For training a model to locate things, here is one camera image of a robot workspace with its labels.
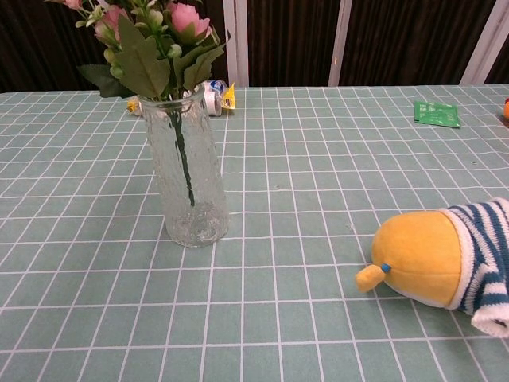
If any pink artificial flower bouquet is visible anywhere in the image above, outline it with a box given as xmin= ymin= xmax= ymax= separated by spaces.
xmin=45 ymin=0 xmax=232 ymax=208

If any clear textured glass vase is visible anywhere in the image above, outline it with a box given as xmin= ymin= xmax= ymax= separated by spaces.
xmin=137 ymin=89 xmax=231 ymax=248

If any yellow plush toy striped shirt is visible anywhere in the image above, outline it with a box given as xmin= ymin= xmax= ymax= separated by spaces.
xmin=355 ymin=197 xmax=509 ymax=339

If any green sachet packet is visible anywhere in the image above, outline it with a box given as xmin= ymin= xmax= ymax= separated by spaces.
xmin=413 ymin=100 xmax=461 ymax=129

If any green checkered tablecloth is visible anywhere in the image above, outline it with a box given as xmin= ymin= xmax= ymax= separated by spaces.
xmin=0 ymin=83 xmax=509 ymax=382

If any white frame post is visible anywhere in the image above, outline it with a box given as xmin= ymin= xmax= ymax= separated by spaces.
xmin=223 ymin=0 xmax=250 ymax=88
xmin=460 ymin=0 xmax=509 ymax=85
xmin=328 ymin=0 xmax=354 ymax=88

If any white yellow snack package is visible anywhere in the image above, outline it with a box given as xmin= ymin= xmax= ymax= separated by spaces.
xmin=126 ymin=79 xmax=237 ymax=117

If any dark curtain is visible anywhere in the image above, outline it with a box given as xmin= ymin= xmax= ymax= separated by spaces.
xmin=0 ymin=0 xmax=509 ymax=93

